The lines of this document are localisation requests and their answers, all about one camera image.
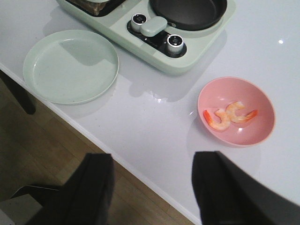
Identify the cooked shrimp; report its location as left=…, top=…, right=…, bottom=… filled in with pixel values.
left=203, top=109, right=231, bottom=131
left=225, top=101, right=258, bottom=123

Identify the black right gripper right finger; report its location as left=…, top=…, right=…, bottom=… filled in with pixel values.
left=191, top=151, right=300, bottom=225

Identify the silver right control knob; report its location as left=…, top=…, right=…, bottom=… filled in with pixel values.
left=167, top=34, right=184, bottom=55

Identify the silver left control knob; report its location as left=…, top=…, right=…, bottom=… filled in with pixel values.
left=130, top=13, right=147, bottom=33

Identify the pink plastic bowl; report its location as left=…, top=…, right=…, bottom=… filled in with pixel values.
left=197, top=77, right=276, bottom=147

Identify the silver control knob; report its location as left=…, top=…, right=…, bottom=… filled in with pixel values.
left=167, top=34, right=184, bottom=55
left=130, top=13, right=147, bottom=33

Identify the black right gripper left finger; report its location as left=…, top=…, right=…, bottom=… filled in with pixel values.
left=27, top=153, right=114, bottom=225

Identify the mint green pan handle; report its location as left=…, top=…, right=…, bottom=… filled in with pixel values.
left=140, top=16, right=168, bottom=37

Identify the bread slice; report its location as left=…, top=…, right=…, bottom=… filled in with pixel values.
left=69, top=0, right=110, bottom=15

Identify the mint green breakfast maker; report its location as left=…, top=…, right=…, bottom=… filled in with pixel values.
left=59, top=0, right=236, bottom=75

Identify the black round frying pan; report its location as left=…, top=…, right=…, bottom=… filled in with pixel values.
left=149, top=0, right=227, bottom=31

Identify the mint green round plate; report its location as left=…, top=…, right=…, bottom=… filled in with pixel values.
left=23, top=30, right=119, bottom=105

